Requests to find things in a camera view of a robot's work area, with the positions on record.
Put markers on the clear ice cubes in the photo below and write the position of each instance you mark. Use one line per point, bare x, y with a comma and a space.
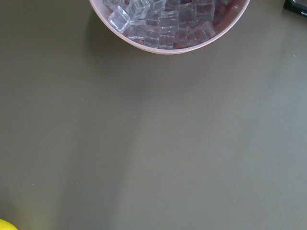
166, 24

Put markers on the pink bowl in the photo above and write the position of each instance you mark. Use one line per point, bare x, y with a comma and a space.
233, 13

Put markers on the yellow lemon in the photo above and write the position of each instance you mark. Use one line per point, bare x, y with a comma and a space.
5, 225

